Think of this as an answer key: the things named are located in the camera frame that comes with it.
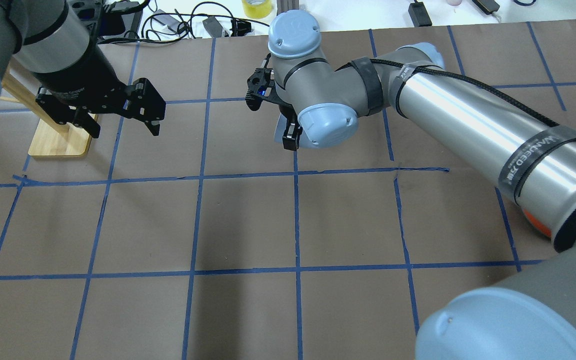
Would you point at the yellow tape roll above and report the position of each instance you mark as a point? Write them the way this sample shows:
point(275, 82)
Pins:
point(257, 9)

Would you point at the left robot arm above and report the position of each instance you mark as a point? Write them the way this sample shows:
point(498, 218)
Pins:
point(58, 43)

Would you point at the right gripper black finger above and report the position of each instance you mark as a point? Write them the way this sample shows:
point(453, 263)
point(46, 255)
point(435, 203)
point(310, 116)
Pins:
point(292, 131)

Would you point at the wooden stand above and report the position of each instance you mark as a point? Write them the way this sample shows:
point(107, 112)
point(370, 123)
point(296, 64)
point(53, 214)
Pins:
point(50, 140)

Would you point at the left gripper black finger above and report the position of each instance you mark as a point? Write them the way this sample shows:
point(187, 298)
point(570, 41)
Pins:
point(63, 114)
point(141, 101)

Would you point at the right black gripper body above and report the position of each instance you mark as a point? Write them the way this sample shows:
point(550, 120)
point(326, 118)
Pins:
point(292, 136)

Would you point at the black power adapter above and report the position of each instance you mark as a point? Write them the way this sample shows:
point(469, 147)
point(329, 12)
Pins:
point(419, 14)

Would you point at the orange can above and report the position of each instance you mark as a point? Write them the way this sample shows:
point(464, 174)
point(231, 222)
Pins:
point(537, 224)

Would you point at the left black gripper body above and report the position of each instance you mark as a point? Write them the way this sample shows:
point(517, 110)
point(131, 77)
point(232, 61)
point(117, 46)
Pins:
point(82, 70)

